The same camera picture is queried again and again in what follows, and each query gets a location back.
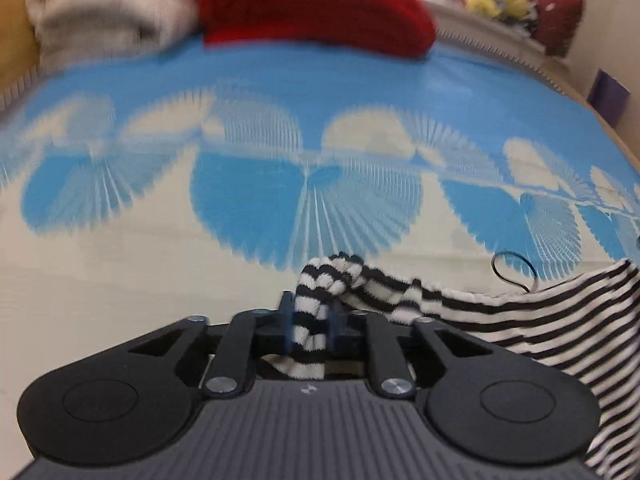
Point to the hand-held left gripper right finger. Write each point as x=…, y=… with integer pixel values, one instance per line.
x=337, y=321

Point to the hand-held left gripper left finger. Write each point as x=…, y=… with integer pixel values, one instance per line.
x=286, y=320

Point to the black white striped hooded top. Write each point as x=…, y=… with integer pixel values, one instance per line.
x=525, y=320

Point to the blue patterned bedsheet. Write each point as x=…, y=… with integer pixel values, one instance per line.
x=150, y=240

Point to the red folded blanket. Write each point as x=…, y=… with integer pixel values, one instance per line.
x=310, y=0

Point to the yellow duck plush toy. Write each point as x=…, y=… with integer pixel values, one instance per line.
x=482, y=5

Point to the purple box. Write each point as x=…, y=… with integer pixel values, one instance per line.
x=607, y=97

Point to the textured white folded blanket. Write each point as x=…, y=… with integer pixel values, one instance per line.
x=110, y=5

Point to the dark red cushion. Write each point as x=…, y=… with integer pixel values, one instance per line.
x=557, y=20

